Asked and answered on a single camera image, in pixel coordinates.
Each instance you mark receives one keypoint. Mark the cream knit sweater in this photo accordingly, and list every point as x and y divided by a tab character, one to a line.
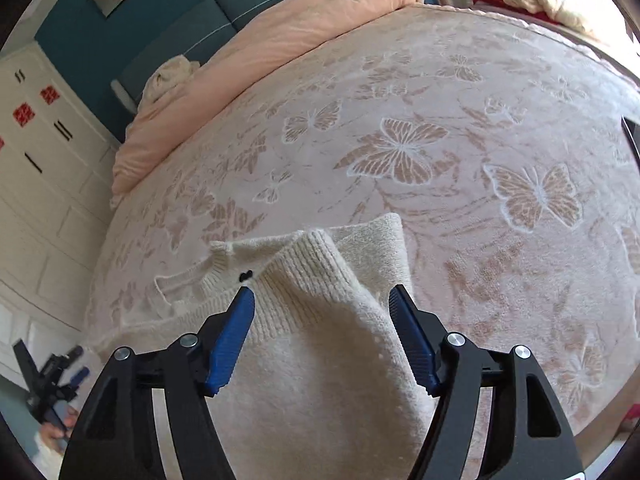
320	360

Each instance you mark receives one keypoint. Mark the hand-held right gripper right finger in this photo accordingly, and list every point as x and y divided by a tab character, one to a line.
412	342

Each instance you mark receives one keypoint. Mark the pink butterfly blanket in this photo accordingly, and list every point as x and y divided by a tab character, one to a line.
450	160

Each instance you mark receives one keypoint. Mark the dark flat object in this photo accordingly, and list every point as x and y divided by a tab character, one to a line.
632	137

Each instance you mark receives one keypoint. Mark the crumpled cream cloth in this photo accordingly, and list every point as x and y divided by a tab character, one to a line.
167	77

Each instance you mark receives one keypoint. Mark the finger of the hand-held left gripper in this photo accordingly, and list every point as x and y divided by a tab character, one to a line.
80	376
75	352

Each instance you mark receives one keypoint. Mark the cream fluffy cloth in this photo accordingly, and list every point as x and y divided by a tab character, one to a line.
545	0

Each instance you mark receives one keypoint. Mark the peach duvet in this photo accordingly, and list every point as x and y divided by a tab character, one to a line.
280	60

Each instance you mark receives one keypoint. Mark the white wardrobe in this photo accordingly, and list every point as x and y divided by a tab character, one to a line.
45	200

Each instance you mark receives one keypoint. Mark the teal padded headboard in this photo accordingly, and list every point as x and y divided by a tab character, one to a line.
165	15

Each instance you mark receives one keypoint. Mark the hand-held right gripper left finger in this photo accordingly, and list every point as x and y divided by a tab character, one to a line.
235	340

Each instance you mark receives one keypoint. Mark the person's left hand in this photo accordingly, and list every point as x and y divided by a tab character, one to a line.
52	437

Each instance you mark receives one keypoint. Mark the red paper decoration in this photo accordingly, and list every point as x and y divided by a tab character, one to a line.
22	113
50	94

